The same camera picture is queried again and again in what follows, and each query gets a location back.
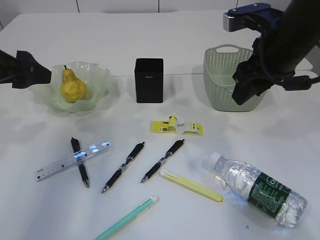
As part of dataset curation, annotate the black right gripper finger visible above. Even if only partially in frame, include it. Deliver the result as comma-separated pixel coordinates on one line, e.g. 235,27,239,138
232,78,272,105
232,59,258,83

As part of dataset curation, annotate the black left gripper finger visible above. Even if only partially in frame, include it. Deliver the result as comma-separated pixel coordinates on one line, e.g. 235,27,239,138
12,50,52,89

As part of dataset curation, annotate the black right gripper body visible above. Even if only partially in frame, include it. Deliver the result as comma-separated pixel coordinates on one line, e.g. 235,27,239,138
251,32,300,87

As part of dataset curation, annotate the yellow pear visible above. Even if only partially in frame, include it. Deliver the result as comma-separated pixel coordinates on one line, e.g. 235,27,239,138
60,65,87,103

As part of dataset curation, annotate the yellow packaging paper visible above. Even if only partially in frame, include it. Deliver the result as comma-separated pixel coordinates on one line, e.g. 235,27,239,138
150,115,204,137

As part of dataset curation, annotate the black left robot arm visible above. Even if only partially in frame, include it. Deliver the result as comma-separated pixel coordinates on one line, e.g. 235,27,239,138
0,50,52,89

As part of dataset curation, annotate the grey-green woven plastic basket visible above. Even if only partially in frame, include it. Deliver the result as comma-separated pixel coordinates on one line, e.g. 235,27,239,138
203,44,266,112

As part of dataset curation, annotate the pale green glass plate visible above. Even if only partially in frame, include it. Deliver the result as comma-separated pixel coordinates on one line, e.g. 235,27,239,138
30,61,112,113

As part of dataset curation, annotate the black gel pen right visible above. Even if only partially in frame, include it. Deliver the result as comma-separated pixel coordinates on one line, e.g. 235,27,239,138
140,139,185,183

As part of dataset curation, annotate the black gel pen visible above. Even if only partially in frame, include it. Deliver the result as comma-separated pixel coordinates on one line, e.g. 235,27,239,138
140,139,185,183
101,142,145,194

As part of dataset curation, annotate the black pen under ruler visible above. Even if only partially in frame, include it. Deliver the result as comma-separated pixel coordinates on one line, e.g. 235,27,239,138
70,137,90,188

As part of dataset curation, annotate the black square pen holder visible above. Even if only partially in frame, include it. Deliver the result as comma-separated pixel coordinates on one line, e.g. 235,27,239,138
134,58,164,103

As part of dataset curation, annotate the clear plastic ruler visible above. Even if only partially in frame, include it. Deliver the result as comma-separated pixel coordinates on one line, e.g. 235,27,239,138
34,141,111,182

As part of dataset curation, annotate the yellow utility knife pen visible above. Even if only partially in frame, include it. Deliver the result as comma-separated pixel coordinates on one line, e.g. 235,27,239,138
159,169,224,203

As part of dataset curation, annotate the clear plastic water bottle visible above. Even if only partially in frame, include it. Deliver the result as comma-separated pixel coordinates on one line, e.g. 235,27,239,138
202,152,308,228

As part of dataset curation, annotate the black gel pen middle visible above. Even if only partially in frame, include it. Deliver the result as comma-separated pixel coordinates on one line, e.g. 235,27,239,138
101,142,145,194

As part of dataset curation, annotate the mint green pen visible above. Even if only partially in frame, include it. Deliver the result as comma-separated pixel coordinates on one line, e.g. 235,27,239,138
96,195,160,240

